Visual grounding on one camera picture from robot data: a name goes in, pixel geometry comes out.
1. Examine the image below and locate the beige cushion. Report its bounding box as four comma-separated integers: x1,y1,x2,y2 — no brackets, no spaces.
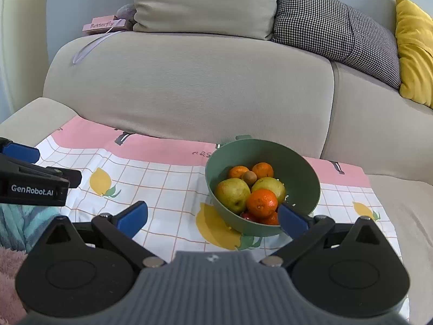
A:
133,0,278,40

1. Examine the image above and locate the pink fluffy blanket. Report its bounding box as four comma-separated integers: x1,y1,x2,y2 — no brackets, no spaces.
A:
0,247,29,325

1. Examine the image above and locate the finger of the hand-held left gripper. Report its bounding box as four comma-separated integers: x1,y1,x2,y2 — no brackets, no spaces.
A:
0,138,41,165

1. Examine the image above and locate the yellow-green pear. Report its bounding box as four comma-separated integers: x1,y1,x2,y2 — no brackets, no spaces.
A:
215,178,251,214
251,177,286,205

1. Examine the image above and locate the lilac ribbon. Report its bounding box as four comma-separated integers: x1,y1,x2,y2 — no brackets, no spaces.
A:
72,30,113,65

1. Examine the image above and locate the yellow cushion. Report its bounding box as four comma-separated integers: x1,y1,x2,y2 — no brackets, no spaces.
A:
395,0,433,109

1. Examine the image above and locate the grey plush toy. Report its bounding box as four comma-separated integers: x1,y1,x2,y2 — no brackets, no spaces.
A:
115,4,137,31

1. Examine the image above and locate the pink checkered printed cloth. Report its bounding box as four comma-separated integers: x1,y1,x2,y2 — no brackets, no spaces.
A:
34,115,411,325

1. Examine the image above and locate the houndstooth cushion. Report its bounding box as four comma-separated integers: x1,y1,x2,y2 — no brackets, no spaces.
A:
271,0,402,90

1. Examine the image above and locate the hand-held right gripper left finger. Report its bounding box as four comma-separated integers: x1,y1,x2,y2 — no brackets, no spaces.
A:
42,201,167,269

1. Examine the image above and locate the green colander bowl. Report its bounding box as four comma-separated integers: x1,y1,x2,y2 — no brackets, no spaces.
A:
205,135,321,237

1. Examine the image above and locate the pink gift box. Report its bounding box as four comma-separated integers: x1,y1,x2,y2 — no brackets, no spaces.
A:
82,15,126,34

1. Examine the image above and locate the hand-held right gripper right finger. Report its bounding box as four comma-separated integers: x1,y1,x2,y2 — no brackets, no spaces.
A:
260,203,388,268

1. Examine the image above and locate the beige fabric sofa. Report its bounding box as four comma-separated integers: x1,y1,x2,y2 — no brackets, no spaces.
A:
0,29,433,325

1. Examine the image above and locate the teal striped blanket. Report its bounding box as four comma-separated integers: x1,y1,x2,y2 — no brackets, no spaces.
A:
0,205,61,253

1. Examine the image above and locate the cream curtain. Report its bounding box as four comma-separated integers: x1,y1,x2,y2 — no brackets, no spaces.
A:
0,0,50,122

